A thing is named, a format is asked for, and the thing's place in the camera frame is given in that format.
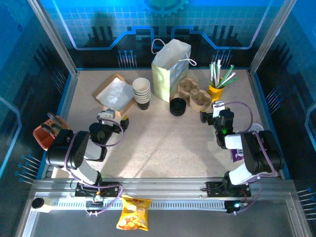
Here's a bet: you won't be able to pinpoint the yellow straw holder cup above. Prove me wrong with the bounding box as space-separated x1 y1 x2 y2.
207 81 225 102

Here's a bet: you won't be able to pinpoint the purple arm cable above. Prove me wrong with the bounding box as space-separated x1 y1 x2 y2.
64 118 124 218
223 101 279 216

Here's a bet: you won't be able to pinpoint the yellow chips bag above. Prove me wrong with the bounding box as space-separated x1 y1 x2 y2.
116 194 153 232

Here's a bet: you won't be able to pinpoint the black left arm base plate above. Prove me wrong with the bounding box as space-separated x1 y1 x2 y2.
75 181 120 198

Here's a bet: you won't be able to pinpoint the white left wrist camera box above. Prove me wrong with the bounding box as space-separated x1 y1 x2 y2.
97 109 116 121

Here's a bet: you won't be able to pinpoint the printed paper bag white handles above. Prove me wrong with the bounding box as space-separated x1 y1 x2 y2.
151 39 198 103

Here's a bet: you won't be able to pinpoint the purple snack packet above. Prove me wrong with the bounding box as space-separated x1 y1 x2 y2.
231 148 245 163

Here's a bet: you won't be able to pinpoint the black white paper cup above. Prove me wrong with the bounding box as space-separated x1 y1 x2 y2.
132 87 151 96
132 77 151 92

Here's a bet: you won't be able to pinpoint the white paper napkin stack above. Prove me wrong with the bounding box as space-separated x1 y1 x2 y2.
95 79 135 112

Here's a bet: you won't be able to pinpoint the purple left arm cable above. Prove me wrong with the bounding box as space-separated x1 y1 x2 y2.
64 118 124 218

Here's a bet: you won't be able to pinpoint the brown cardboard tray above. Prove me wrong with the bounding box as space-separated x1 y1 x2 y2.
92 73 136 117

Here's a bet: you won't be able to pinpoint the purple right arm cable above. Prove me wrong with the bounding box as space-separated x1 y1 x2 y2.
223 101 279 216

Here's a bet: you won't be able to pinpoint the small black controller board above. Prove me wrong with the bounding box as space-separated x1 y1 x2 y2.
226 200 247 216
85 195 104 206

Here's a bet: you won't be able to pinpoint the white plastic cup lid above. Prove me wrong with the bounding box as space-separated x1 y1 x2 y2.
248 122 265 135

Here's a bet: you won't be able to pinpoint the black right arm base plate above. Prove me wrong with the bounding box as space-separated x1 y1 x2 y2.
206 181 252 198

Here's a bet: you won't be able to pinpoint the aluminium mounting rail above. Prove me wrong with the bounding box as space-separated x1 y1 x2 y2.
32 177 296 201

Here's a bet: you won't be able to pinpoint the stack of paper cups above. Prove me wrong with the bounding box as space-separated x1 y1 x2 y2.
132 77 151 111

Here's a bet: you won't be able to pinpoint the stack of black cup lids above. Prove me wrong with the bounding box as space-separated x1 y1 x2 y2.
169 97 186 117

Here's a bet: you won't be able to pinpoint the white slotted cable duct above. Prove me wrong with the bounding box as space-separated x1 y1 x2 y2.
53 199 228 211

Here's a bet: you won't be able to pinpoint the black handled utensil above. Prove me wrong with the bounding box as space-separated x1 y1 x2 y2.
46 112 64 125
40 123 60 136

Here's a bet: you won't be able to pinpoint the orange cream cutlery holder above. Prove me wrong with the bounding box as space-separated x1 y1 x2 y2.
33 115 72 151

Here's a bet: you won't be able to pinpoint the aluminium frame post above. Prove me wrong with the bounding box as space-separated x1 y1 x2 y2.
26 0 80 77
247 0 298 77

